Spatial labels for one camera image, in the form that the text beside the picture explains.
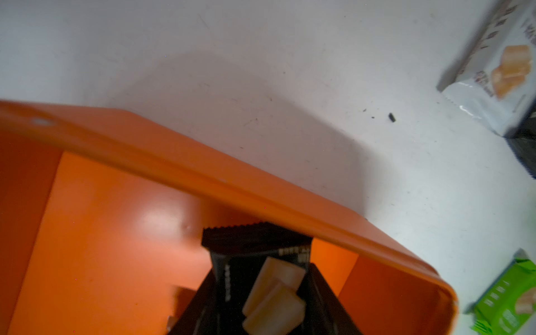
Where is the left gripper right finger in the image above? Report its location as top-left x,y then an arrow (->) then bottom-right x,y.
307,263 -> 362,335

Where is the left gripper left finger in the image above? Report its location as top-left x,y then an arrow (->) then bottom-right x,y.
167,270 -> 218,334

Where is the black cookie packet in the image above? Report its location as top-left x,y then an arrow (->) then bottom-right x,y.
202,222 -> 334,334
506,102 -> 535,179

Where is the orange storage box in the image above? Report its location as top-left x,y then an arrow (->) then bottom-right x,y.
1,100 -> 459,334

